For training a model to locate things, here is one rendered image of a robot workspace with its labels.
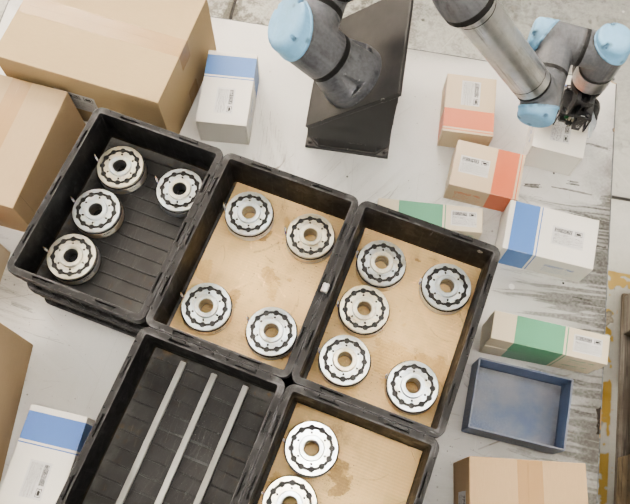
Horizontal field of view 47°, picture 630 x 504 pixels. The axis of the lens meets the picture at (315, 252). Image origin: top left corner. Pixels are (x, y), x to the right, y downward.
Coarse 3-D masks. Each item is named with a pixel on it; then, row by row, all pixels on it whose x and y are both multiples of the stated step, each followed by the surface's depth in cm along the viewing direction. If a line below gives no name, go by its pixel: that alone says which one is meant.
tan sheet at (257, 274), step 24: (240, 192) 160; (264, 192) 160; (288, 216) 158; (216, 240) 156; (240, 240) 156; (264, 240) 156; (312, 240) 156; (216, 264) 154; (240, 264) 154; (264, 264) 154; (288, 264) 154; (312, 264) 155; (240, 288) 152; (264, 288) 153; (288, 288) 153; (312, 288) 153; (240, 312) 151; (288, 312) 151; (216, 336) 149; (240, 336) 149; (264, 360) 147
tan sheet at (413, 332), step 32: (416, 256) 155; (416, 288) 153; (448, 288) 153; (416, 320) 151; (448, 320) 151; (384, 352) 148; (416, 352) 148; (448, 352) 148; (320, 384) 146; (384, 384) 146; (416, 416) 144
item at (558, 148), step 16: (528, 128) 181; (544, 128) 171; (560, 128) 171; (528, 144) 175; (544, 144) 170; (560, 144) 170; (576, 144) 170; (528, 160) 176; (544, 160) 174; (560, 160) 172; (576, 160) 170
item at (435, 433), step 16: (368, 208) 149; (384, 208) 148; (352, 224) 147; (416, 224) 147; (432, 224) 147; (352, 240) 146; (464, 240) 146; (496, 256) 145; (336, 272) 143; (320, 304) 141; (480, 304) 141; (320, 320) 140; (304, 352) 138; (464, 352) 138; (464, 368) 137; (304, 384) 136; (352, 400) 135; (448, 400) 135; (384, 416) 134; (400, 416) 134; (448, 416) 134; (432, 432) 133
